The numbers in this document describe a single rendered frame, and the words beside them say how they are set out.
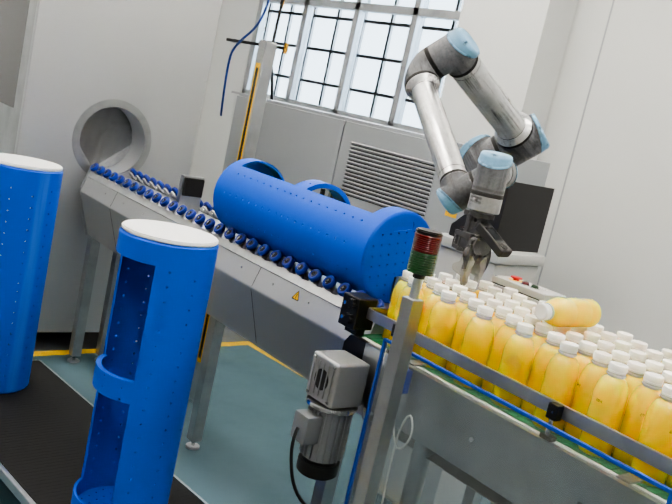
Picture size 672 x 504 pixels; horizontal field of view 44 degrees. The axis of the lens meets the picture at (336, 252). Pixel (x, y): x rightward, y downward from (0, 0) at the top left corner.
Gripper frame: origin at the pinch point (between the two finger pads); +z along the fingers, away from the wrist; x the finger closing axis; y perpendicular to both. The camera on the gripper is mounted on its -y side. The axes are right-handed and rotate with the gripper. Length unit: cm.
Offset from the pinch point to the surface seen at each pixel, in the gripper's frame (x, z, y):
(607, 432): 27, 12, -66
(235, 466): -10, 109, 104
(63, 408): 51, 94, 136
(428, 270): 42.7, -8.7, -23.1
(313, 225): 20, -3, 49
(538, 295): -18.0, -0.3, -10.0
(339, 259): 19.6, 3.7, 34.2
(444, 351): 26.8, 12.1, -19.7
